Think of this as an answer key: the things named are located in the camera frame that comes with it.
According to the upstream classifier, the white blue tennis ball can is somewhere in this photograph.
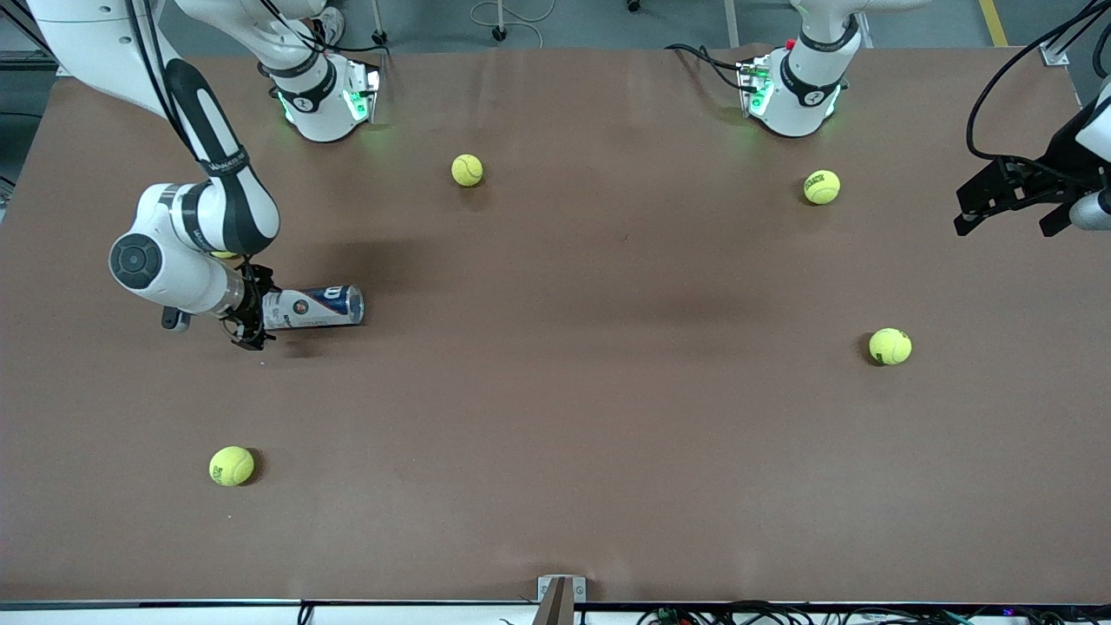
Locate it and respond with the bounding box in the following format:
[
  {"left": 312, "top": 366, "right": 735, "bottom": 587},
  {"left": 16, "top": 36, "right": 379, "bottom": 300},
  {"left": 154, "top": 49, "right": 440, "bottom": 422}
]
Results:
[{"left": 260, "top": 285, "right": 365, "bottom": 332}]

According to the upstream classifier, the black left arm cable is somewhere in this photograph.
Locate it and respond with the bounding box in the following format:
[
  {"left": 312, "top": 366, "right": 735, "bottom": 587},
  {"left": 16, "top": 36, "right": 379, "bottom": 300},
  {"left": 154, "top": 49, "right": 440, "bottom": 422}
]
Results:
[{"left": 965, "top": 0, "right": 1111, "bottom": 166}]

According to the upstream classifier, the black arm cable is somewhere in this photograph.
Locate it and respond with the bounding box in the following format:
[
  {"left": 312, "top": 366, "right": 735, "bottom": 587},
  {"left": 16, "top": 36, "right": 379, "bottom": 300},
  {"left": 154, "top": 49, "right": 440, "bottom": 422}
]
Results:
[
  {"left": 126, "top": 0, "right": 207, "bottom": 164},
  {"left": 965, "top": 0, "right": 1111, "bottom": 166}
]

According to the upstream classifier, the aluminium frame post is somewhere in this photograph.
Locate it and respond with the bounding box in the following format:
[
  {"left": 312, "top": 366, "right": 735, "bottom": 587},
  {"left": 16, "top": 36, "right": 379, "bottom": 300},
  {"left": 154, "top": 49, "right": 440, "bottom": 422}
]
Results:
[{"left": 1040, "top": 0, "right": 1111, "bottom": 67}]

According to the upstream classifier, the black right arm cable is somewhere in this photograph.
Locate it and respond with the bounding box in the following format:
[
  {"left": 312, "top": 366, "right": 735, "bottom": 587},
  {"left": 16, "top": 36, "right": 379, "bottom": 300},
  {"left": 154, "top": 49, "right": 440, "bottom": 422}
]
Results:
[{"left": 126, "top": 0, "right": 207, "bottom": 164}]

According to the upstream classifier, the aluminium extrusion frame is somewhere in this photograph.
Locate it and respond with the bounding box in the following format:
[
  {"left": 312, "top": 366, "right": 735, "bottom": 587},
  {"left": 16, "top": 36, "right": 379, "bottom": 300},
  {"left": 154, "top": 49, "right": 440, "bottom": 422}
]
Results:
[{"left": 0, "top": 0, "right": 62, "bottom": 77}]

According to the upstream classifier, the white floor cable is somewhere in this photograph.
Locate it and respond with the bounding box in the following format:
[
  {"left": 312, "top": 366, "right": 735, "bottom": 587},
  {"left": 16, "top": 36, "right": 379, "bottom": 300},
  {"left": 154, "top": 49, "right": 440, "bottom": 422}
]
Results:
[{"left": 469, "top": 0, "right": 556, "bottom": 27}]

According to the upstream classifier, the grey metal camera bracket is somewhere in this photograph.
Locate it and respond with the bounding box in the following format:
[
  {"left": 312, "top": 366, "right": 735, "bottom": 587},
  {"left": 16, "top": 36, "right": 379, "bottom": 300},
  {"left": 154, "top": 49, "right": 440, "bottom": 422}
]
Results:
[{"left": 536, "top": 575, "right": 587, "bottom": 625}]

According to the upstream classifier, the black cable bundle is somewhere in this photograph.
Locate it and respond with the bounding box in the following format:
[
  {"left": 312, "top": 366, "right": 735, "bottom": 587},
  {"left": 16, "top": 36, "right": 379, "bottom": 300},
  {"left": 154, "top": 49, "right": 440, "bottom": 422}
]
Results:
[{"left": 638, "top": 601, "right": 1111, "bottom": 625}]

